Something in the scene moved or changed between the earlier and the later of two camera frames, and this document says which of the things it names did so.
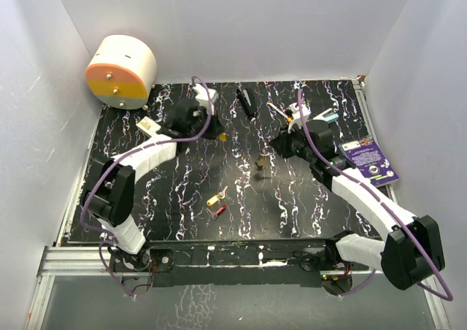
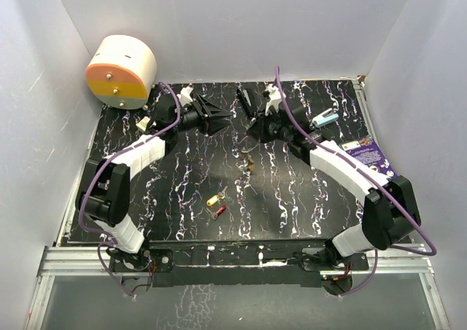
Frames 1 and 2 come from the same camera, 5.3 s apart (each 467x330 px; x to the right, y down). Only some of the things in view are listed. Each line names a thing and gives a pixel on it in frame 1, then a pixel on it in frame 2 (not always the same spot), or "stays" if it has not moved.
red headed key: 214,215 stays
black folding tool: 246,102 stays
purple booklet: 368,159 stays
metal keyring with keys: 261,158 to 246,163
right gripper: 282,141 to 258,129
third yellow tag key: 215,199 stays
